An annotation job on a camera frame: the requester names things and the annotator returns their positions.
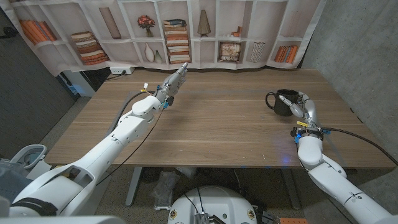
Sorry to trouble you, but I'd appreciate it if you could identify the black ceramic mug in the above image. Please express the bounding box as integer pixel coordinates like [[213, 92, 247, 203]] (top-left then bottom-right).
[[265, 88, 302, 118]]

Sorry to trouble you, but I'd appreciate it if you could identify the white power strip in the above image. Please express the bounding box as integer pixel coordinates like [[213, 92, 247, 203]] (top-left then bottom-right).
[[109, 66, 135, 75]]

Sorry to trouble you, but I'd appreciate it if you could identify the clear plastic bag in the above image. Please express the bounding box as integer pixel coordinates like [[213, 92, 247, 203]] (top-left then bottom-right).
[[150, 170, 181, 212]]

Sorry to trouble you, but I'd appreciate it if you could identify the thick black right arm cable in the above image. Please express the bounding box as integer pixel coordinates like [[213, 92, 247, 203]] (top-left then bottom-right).
[[322, 126, 398, 167]]

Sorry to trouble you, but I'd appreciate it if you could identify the white cabinet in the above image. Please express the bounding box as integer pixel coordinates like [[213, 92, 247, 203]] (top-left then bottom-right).
[[62, 68, 96, 98]]

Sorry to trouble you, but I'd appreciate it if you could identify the white grey bin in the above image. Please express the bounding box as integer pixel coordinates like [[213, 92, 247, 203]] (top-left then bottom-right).
[[9, 144, 48, 170]]

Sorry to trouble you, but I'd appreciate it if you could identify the person's blue jeans leg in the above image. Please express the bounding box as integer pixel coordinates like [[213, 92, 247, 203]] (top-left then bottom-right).
[[0, 163, 32, 203]]

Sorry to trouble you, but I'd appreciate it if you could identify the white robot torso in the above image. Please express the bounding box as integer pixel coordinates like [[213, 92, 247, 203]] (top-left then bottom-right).
[[167, 185, 258, 224]]

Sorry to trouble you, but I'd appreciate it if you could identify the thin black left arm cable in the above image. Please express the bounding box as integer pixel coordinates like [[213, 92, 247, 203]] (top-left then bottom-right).
[[96, 107, 165, 187]]

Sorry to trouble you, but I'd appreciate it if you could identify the printed bookshelf backdrop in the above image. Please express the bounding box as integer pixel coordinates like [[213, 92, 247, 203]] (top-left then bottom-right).
[[0, 0, 327, 77]]

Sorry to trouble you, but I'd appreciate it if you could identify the orange box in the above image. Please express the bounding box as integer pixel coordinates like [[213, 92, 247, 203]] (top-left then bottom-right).
[[279, 217, 308, 224]]

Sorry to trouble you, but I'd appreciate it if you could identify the grey metal table leg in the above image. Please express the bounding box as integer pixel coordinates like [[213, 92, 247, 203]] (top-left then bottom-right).
[[125, 167, 143, 208], [281, 169, 302, 211]]

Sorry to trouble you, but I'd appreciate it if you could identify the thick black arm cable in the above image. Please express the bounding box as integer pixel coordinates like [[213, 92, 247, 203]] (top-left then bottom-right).
[[111, 90, 156, 133], [322, 126, 398, 167]]

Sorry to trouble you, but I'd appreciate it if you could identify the black power strip cord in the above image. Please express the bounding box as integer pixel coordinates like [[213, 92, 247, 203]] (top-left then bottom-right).
[[104, 70, 127, 82]]

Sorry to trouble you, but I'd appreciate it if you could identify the black round object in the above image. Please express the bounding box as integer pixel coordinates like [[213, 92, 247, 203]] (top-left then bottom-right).
[[140, 167, 161, 184]]

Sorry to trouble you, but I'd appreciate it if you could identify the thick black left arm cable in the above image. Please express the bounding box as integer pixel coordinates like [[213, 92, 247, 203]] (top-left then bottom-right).
[[111, 90, 156, 133]]

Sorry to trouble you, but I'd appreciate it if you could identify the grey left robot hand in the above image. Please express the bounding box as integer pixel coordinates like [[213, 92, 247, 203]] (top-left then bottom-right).
[[155, 62, 189, 105]]

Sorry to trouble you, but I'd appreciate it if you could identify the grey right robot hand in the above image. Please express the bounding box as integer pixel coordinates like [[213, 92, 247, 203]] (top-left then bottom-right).
[[278, 91, 324, 138]]

